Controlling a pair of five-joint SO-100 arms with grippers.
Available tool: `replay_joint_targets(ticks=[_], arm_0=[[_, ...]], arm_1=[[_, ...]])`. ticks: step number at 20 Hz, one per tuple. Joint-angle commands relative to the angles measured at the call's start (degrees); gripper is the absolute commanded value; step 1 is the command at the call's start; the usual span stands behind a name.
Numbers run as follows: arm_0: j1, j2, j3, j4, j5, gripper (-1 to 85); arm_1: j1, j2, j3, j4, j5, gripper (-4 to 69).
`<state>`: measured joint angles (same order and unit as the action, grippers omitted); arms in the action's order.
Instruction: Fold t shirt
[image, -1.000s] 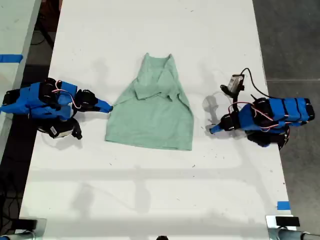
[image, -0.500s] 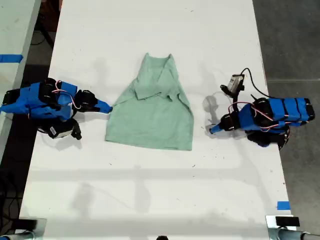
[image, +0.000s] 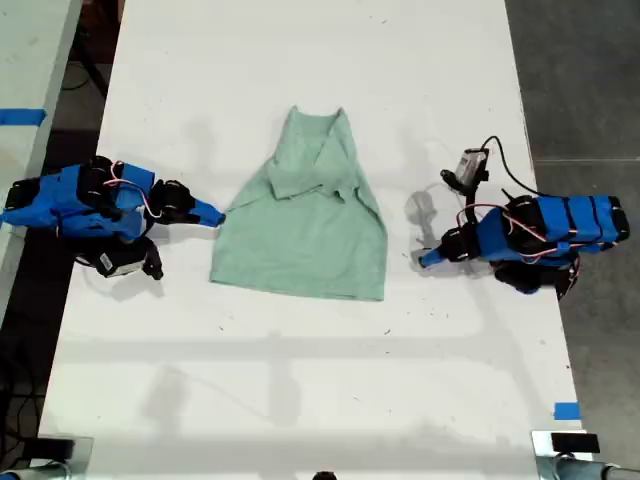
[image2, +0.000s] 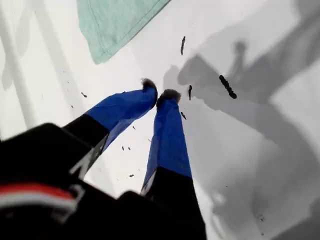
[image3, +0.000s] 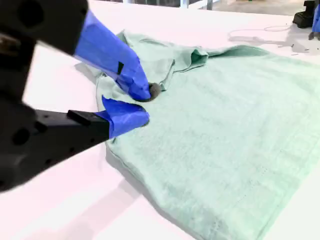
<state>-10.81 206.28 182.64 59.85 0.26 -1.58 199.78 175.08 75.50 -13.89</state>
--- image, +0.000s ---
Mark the pale green T-shirt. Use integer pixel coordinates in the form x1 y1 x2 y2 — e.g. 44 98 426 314
208 104 390 303

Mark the white side table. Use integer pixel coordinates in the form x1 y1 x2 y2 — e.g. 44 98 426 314
0 0 84 324

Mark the grey metal pipe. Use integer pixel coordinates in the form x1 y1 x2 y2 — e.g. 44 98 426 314
553 456 640 480
0 461 67 480

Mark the black floor cable bundle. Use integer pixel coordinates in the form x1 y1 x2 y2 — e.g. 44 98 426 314
0 344 51 454

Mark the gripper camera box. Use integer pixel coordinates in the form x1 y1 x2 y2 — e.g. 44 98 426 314
457 148 489 184
94 248 146 279

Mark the short blue tape piece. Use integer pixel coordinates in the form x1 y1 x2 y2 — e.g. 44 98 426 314
553 401 583 422

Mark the black floor cable loop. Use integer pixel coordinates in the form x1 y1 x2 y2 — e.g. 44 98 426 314
62 58 109 97

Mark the gripper camera stalk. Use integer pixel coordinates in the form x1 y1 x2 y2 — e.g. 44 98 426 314
439 168 490 210
141 238 166 281

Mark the small black box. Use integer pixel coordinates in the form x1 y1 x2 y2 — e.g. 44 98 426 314
550 432 601 454
35 436 76 462

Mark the long blue tape strip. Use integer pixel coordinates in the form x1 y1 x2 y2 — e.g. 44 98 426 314
0 108 49 127

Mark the metal table bracket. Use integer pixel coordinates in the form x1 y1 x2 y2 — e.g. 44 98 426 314
530 429 602 480
28 435 95 480

